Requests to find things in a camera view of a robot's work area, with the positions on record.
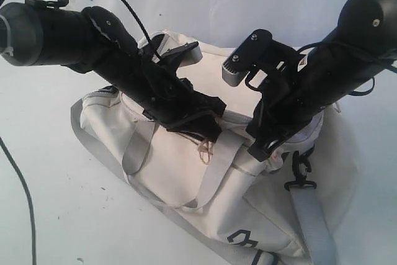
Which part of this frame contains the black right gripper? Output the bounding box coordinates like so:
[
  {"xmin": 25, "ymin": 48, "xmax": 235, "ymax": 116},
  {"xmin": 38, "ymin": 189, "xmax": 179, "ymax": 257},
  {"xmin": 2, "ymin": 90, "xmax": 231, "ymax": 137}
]
[{"xmin": 246, "ymin": 70, "xmax": 322, "ymax": 162}]

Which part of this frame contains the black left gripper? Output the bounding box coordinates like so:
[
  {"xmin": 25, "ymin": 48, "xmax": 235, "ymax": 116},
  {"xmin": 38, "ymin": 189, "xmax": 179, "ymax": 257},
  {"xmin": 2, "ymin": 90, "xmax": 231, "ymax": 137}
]
[{"xmin": 99, "ymin": 49, "xmax": 226, "ymax": 141}]

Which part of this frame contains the white canvas duffel bag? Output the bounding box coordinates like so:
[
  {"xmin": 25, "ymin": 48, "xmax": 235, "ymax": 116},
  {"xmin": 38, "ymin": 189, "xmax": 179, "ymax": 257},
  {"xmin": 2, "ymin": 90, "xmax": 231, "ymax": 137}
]
[{"xmin": 71, "ymin": 42, "xmax": 359, "ymax": 264}]

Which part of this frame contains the left robot arm black grey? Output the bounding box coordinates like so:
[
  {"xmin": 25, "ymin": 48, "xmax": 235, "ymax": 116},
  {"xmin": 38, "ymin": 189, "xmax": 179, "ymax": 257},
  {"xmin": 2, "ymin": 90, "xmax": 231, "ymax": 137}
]
[{"xmin": 1, "ymin": 0, "xmax": 226, "ymax": 141}]

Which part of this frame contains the right robot arm black grey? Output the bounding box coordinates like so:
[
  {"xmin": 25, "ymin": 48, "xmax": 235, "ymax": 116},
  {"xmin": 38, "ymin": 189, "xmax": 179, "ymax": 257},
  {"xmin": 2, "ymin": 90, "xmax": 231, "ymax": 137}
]
[{"xmin": 246, "ymin": 0, "xmax": 396, "ymax": 161}]

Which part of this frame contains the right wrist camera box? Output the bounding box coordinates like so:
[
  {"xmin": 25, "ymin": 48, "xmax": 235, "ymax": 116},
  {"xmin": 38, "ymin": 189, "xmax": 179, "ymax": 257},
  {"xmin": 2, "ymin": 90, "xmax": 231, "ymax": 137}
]
[{"xmin": 221, "ymin": 29, "xmax": 298, "ymax": 92}]

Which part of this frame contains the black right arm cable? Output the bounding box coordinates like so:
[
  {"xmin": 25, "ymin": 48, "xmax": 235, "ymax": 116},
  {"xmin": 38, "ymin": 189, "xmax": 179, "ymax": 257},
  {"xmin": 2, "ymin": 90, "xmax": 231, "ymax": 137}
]
[{"xmin": 297, "ymin": 38, "xmax": 397, "ymax": 98}]

